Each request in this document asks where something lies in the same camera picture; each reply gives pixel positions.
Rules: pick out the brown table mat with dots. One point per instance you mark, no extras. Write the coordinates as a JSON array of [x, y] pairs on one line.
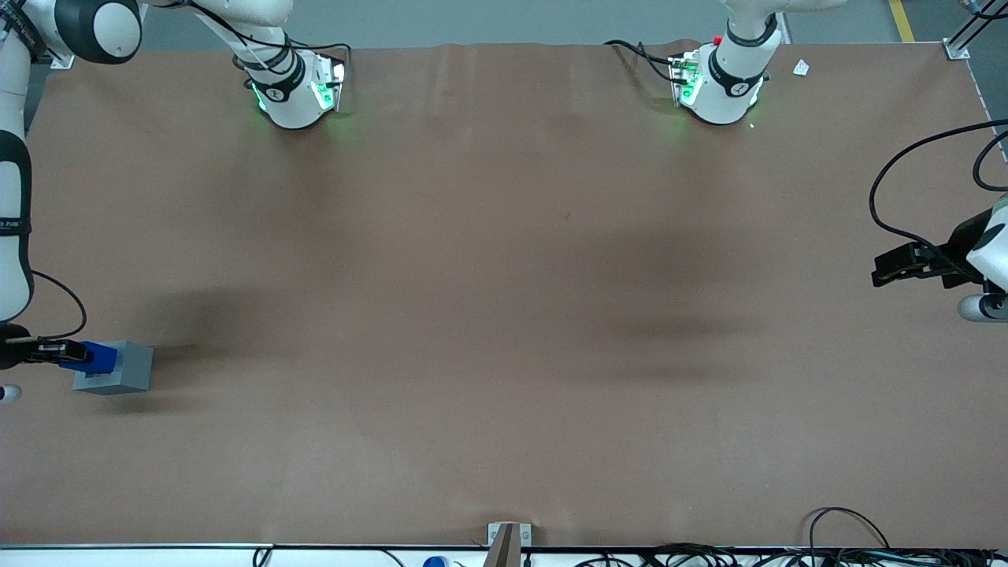
[[504, 315]]

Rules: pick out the blue plastic part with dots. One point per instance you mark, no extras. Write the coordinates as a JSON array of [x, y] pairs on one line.
[[102, 359]]

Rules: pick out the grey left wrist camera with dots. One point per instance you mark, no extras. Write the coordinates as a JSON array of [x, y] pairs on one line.
[[980, 308]]

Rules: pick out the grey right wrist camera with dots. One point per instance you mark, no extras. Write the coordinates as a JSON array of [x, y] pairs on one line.
[[8, 392]]

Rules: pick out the white paper scrap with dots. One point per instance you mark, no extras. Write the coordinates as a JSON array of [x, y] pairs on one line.
[[801, 68]]

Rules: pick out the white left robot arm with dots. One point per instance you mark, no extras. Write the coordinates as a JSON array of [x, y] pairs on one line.
[[732, 87]]

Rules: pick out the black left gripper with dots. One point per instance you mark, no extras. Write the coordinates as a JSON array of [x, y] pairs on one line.
[[954, 253]]

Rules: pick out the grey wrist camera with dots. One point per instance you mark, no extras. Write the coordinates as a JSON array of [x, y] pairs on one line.
[[8, 392], [980, 308]]

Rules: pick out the aluminium frame post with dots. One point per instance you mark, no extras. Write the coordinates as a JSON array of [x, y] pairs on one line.
[[965, 35], [63, 59]]

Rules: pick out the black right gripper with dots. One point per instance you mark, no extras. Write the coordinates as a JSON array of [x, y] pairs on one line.
[[14, 352]]

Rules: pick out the gray square base block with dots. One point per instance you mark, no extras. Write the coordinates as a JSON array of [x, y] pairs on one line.
[[135, 370]]

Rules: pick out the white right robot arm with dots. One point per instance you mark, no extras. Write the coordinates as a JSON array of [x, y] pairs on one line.
[[291, 87]]

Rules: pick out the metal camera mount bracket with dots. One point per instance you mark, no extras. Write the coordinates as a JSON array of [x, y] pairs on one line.
[[505, 542]]

